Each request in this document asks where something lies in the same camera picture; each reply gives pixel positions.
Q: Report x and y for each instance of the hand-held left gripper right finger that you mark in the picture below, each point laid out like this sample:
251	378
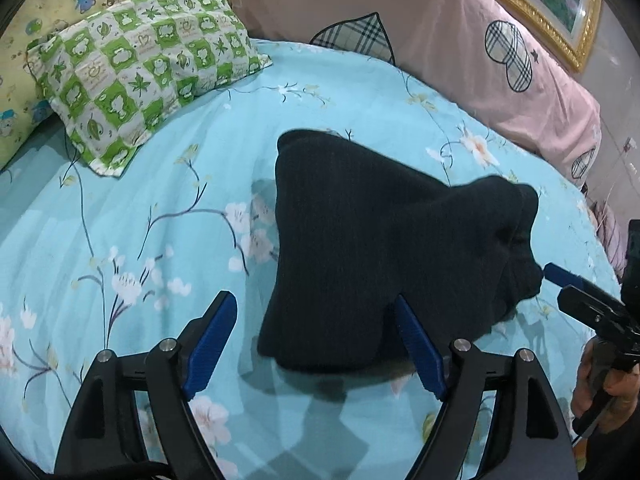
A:
420	345

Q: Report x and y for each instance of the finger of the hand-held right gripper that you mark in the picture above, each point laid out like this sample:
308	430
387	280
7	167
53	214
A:
560	275

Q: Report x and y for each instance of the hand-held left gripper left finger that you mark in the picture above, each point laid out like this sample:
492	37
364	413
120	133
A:
215	340

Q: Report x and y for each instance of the black pants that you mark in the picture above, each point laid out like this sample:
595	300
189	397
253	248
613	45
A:
350	235

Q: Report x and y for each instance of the person's right hand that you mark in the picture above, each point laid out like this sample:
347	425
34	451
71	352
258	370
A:
624	396

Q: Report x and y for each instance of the pink striped cloth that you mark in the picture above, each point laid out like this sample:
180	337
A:
607	227

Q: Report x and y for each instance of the blue floral bed sheet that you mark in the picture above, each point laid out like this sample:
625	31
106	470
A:
200	185

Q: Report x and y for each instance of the green checked pillow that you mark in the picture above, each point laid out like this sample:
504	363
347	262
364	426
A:
140	75

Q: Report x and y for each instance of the pink duvet with plaid patches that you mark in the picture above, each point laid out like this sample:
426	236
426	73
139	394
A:
425	10

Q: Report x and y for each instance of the yellow cartoon print pillow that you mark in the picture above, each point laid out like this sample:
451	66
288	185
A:
30	10

